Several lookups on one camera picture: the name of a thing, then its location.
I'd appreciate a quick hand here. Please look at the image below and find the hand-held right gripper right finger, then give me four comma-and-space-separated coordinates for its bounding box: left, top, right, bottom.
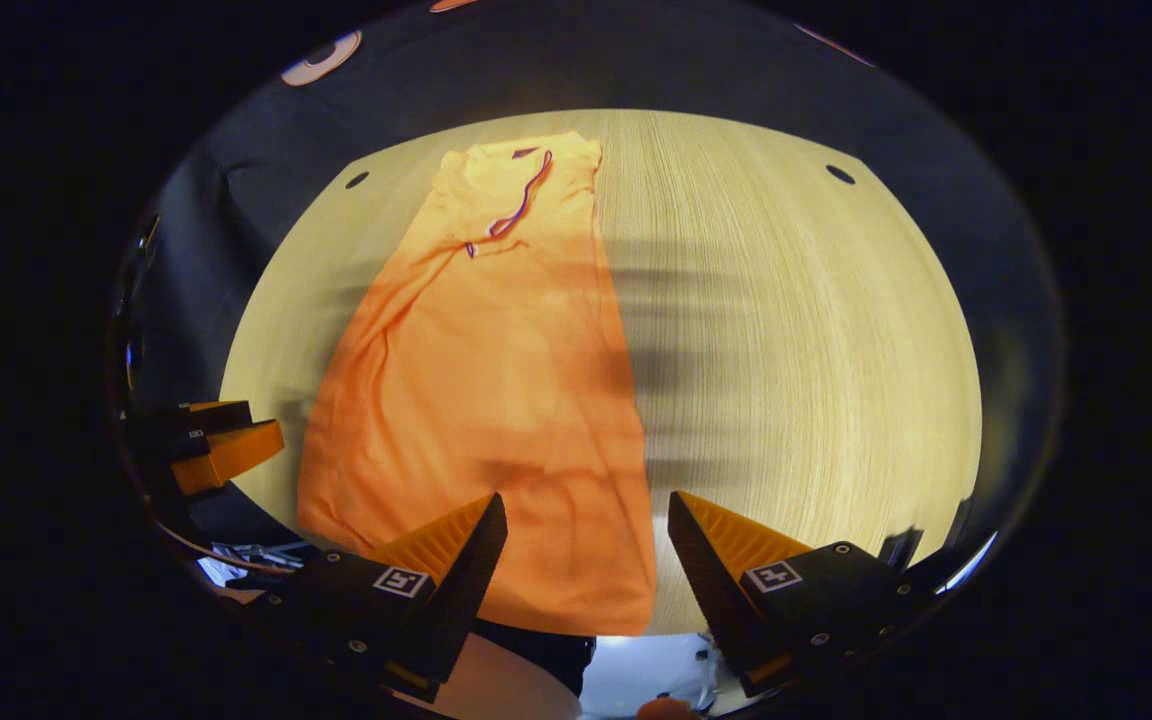
668, 490, 940, 699

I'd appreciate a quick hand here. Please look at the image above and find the orange T-shirt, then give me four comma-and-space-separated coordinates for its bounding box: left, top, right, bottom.
296, 132, 659, 638

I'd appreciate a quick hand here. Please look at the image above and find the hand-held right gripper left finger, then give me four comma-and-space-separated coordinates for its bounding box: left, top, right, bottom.
271, 492, 510, 704

